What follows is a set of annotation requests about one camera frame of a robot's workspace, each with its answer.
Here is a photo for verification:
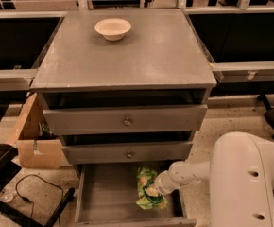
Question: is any black cable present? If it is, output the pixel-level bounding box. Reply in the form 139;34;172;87
14;173;65;227

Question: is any white bowl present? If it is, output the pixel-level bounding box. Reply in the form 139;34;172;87
94;18;131;41

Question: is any grey drawer cabinet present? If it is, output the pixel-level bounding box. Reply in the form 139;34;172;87
29;9;217;175

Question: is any grey open bottom drawer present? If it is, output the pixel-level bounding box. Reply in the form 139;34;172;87
74;161;196;227

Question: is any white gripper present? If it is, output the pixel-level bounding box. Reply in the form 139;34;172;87
154;171;179;196

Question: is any brown cardboard box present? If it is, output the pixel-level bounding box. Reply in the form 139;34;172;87
6;93;65;169

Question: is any grey top drawer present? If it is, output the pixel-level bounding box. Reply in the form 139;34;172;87
43;105;207;135

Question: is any green rice chip bag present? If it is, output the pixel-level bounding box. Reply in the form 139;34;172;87
136;166;168;210

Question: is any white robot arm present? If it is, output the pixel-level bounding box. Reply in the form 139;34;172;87
154;132;274;227

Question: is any grey middle drawer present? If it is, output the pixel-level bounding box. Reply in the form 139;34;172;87
62;142;192;165

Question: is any grey metal railing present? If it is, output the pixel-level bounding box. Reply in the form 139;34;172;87
0;0;274;91

